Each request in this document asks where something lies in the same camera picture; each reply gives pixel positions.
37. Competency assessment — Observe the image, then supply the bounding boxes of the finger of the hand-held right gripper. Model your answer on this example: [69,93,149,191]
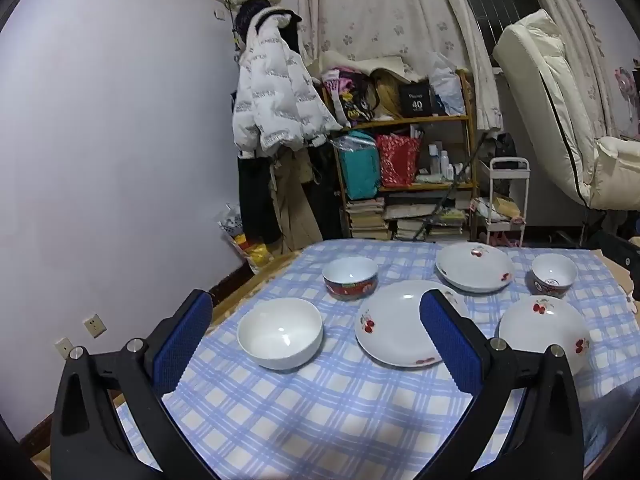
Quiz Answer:
[600,234,640,286]

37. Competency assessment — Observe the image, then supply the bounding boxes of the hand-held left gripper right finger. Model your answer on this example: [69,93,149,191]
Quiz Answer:
[419,290,586,480]

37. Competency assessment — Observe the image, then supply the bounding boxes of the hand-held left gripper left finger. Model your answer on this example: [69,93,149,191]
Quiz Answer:
[50,288,221,480]

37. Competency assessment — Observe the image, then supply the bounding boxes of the white cherry print plate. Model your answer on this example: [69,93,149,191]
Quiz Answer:
[498,295,591,376]
[354,280,471,368]
[435,242,515,293]

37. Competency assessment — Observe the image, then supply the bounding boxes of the white bowl with red seal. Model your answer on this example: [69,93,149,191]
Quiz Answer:
[531,253,579,299]

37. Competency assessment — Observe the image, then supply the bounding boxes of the plain white bowl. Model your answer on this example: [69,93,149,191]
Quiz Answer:
[237,298,323,372]

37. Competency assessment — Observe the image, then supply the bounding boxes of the red patterned bowl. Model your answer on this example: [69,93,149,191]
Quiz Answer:
[322,256,379,302]

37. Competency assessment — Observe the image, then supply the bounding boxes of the printed plastic bag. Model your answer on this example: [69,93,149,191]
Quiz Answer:
[217,204,275,276]

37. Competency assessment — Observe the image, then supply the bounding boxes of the wide stack of books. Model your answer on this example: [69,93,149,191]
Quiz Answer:
[385,205,468,241]

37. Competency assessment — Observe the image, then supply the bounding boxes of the blue checkered blanket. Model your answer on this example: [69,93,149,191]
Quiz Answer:
[115,239,640,473]

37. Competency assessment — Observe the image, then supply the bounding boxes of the white metal cart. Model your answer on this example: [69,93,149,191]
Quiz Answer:
[470,157,530,248]

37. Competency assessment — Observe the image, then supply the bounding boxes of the tall stack of books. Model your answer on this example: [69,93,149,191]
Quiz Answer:
[345,199,391,241]

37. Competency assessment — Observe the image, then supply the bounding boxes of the dark long pole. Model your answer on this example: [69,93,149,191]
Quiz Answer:
[414,132,493,242]

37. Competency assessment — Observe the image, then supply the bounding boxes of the black trousers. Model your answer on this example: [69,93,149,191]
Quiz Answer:
[237,152,281,243]

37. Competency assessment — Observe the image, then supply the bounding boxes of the beige coat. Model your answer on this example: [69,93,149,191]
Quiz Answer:
[272,147,325,256]

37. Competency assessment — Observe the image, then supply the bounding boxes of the cream folded mattress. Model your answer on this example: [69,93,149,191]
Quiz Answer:
[492,9,640,211]

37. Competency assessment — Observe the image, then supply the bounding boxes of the red patterned bag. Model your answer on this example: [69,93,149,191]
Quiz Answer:
[376,134,422,188]

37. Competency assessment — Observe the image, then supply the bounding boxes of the teal bag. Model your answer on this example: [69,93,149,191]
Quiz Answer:
[339,130,381,200]

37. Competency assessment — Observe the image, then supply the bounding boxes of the black hanging garment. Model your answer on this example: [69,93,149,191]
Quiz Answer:
[305,135,346,241]

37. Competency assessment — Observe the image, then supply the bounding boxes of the yellow wooden shelf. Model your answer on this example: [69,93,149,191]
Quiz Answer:
[320,72,481,241]

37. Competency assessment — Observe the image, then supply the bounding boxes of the floral white curtain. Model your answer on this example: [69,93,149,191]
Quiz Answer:
[520,0,621,136]
[292,0,503,131]

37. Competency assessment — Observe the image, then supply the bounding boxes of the white plastic bag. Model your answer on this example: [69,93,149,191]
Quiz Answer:
[430,52,468,113]

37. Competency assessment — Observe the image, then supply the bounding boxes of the black paper bag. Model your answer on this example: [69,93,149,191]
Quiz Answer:
[397,79,433,118]

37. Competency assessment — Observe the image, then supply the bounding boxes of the white printed puffer jacket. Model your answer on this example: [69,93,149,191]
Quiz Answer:
[232,7,346,156]

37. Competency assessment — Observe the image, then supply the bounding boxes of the pink printed bag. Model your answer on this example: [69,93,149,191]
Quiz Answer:
[322,70,371,121]

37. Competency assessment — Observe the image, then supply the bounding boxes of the dark window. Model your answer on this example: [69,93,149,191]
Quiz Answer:
[452,0,538,68]

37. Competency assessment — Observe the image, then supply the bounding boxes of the cream foam pad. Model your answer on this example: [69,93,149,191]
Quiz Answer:
[320,50,416,81]

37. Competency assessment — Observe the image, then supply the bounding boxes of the dark knit hat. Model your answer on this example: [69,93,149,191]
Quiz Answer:
[235,0,273,46]

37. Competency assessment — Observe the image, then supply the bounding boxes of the pink wall decoration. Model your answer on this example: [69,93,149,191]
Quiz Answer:
[614,65,640,126]

